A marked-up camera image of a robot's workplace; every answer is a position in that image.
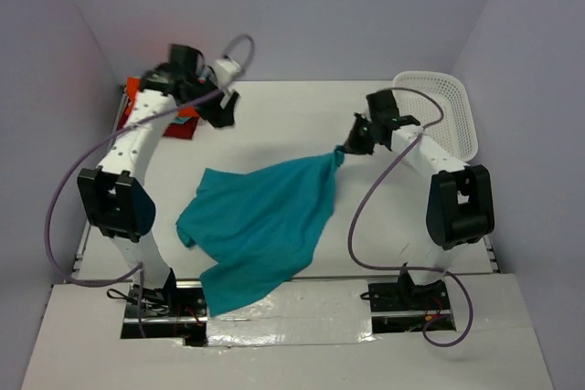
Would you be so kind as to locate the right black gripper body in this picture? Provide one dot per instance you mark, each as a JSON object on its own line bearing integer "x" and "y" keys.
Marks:
{"x": 361, "y": 138}

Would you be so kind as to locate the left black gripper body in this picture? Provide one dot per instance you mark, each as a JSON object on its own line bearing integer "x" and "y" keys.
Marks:
{"x": 214, "y": 113}

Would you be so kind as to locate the dark red t shirt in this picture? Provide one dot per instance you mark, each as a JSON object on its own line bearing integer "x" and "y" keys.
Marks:
{"x": 182, "y": 131}

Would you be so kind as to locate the orange t shirt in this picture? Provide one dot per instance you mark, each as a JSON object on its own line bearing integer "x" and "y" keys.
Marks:
{"x": 129, "y": 92}

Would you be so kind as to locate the dark teal t shirt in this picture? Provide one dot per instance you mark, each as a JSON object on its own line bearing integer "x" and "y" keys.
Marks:
{"x": 261, "y": 228}

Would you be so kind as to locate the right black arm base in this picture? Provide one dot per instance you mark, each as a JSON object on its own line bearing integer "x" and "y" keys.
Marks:
{"x": 397, "y": 305}

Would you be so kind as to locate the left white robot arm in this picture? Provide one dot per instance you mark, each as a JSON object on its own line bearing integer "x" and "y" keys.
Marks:
{"x": 113, "y": 193}

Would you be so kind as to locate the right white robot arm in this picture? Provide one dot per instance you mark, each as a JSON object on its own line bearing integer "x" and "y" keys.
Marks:
{"x": 459, "y": 210}

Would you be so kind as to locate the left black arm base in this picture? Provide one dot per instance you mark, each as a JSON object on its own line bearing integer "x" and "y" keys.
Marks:
{"x": 183, "y": 316}

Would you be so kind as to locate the white laundry basket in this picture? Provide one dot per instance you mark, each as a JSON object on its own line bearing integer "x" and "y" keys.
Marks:
{"x": 455, "y": 133}

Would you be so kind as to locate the shiny taped white panel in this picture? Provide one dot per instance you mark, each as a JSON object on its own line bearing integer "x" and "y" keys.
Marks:
{"x": 327, "y": 312}

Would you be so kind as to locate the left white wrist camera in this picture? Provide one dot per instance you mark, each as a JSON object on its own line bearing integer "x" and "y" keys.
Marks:
{"x": 225, "y": 70}

